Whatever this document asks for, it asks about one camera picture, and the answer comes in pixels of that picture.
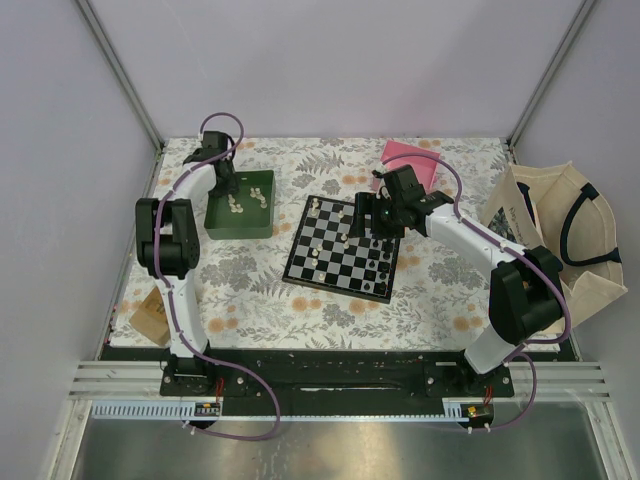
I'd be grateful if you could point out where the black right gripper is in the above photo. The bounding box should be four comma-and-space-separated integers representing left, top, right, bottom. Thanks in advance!
347, 192, 405, 240

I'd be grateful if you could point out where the green plastic tray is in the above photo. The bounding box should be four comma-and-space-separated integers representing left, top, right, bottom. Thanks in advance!
204, 170, 276, 240

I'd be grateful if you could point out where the black white chess board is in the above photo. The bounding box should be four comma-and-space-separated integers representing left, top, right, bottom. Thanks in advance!
282, 195, 400, 304

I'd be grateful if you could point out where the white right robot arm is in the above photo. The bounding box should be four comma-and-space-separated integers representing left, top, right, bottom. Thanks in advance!
350, 165, 570, 396

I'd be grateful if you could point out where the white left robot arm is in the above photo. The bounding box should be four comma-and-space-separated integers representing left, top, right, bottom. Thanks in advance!
135, 131, 235, 395

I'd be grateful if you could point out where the pink plastic tray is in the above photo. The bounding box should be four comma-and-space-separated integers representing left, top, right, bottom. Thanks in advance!
380, 140, 440, 191

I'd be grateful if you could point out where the cream canvas tote bag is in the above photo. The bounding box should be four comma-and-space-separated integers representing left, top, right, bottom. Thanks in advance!
480, 163, 627, 326

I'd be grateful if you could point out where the brown cardboard box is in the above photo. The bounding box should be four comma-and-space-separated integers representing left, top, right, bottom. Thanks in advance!
129, 287, 170, 347

